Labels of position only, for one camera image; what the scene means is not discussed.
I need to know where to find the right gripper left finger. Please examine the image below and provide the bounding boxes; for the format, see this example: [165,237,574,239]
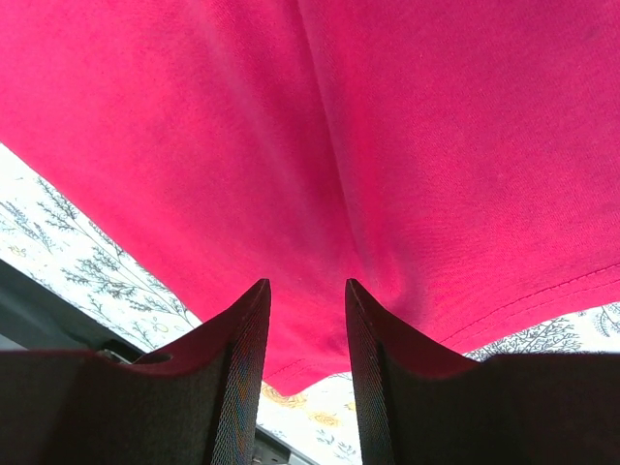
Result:
[1,279,271,464]

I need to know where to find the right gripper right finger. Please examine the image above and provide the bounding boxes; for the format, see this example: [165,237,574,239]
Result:
[345,279,619,464]

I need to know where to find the magenta t shirt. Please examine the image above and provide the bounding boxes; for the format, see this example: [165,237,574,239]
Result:
[1,1,619,395]

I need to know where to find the floral table mat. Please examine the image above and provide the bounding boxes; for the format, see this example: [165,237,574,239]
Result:
[1,147,619,464]

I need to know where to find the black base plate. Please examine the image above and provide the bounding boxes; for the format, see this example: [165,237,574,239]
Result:
[0,262,144,363]

